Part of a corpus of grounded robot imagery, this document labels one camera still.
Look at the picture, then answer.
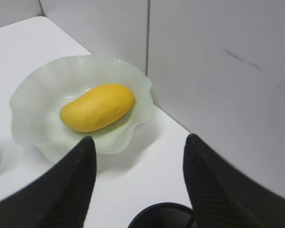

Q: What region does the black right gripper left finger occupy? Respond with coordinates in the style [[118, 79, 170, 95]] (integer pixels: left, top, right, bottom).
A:
[[0, 136, 96, 228]]

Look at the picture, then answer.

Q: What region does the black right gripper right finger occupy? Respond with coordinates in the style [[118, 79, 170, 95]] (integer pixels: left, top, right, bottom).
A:
[[183, 134, 285, 228]]

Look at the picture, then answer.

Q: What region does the yellow mango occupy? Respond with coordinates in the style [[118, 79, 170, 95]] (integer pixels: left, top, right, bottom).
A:
[[60, 84, 135, 133]]

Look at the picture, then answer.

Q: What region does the black mesh pen holder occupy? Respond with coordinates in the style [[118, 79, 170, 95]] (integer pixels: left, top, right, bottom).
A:
[[128, 203, 198, 228]]

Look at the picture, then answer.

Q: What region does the pale green wavy plate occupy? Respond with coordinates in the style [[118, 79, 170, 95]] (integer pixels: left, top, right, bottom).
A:
[[9, 55, 156, 163]]

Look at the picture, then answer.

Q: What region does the black cable left wall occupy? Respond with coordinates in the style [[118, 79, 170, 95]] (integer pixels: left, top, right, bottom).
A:
[[145, 0, 151, 76]]

